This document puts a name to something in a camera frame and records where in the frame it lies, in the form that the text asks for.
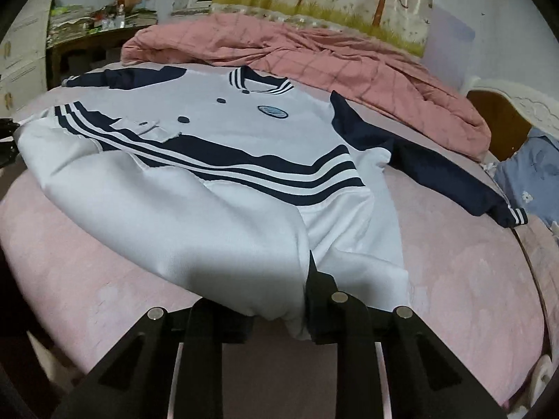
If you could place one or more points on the clear plastic bottle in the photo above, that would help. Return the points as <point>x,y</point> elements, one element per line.
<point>121,16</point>

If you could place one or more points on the pink checked quilt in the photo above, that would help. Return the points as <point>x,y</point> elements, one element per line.
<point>305,48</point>

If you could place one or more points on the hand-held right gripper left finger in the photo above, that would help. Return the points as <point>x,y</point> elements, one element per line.
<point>205,327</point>

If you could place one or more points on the bed with pink sheet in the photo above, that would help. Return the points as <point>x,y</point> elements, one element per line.
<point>458,279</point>

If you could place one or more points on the wooden desk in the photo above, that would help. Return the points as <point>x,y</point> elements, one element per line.
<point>83,48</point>

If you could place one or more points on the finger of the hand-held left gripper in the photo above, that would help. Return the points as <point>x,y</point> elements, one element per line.
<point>8,148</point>

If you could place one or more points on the white and wooden headboard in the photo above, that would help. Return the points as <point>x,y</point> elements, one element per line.
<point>493,118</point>

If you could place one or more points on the white and navy striped jacket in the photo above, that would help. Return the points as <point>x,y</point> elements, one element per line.
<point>244,109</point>

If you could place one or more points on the white cabinet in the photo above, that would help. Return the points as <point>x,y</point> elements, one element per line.
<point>22,61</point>

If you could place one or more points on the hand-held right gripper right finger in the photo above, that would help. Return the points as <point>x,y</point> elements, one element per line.
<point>321,310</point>

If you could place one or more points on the blue floral pillow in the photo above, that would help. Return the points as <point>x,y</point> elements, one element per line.
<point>533,174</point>

